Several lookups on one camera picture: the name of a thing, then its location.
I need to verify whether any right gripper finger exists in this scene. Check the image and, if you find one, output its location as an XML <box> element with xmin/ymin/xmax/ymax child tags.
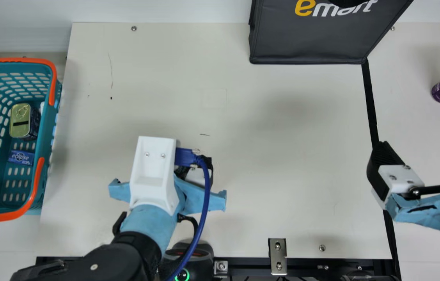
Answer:
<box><xmin>366</xmin><ymin>140</ymin><xmax>425</xmax><ymax>210</ymax></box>

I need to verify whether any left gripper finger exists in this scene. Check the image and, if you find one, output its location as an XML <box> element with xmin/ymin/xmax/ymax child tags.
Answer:
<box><xmin>188</xmin><ymin>155</ymin><xmax>215</xmax><ymax>188</ymax></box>

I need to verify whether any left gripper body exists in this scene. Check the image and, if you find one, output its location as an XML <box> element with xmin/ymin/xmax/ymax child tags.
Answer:
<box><xmin>108</xmin><ymin>172</ymin><xmax>227</xmax><ymax>256</ymax></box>

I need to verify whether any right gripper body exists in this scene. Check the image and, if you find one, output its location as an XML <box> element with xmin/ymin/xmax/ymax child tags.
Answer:
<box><xmin>386</xmin><ymin>183</ymin><xmax>440</xmax><ymax>248</ymax></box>

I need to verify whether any teal shopping basket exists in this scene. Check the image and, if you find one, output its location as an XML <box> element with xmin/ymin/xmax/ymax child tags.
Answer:
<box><xmin>0</xmin><ymin>58</ymin><xmax>62</xmax><ymax>224</ymax></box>

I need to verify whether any black strip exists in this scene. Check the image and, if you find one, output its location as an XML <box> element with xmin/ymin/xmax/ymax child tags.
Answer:
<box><xmin>361</xmin><ymin>59</ymin><xmax>402</xmax><ymax>281</ymax></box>

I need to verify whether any black device with green light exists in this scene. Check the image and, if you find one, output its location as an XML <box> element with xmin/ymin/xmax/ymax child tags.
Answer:
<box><xmin>161</xmin><ymin>240</ymin><xmax>215</xmax><ymax>281</ymax></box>

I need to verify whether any dark grey bag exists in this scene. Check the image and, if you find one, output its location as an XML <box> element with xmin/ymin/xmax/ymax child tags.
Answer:
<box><xmin>248</xmin><ymin>0</ymin><xmax>414</xmax><ymax>65</ymax></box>

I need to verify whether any small blue gum box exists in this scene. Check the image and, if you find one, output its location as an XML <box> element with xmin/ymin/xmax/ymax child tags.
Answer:
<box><xmin>8</xmin><ymin>150</ymin><xmax>35</xmax><ymax>166</ymax></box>

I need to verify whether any rectangular tin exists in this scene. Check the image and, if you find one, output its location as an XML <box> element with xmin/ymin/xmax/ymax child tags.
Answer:
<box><xmin>9</xmin><ymin>103</ymin><xmax>42</xmax><ymax>141</ymax></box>

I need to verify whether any blue cable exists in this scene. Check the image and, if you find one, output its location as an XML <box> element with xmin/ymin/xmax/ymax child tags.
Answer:
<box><xmin>165</xmin><ymin>148</ymin><xmax>211</xmax><ymax>281</ymax></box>

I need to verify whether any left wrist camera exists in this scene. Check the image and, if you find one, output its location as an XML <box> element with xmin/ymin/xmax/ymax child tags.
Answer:
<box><xmin>129</xmin><ymin>136</ymin><xmax>180</xmax><ymax>216</ymax></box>

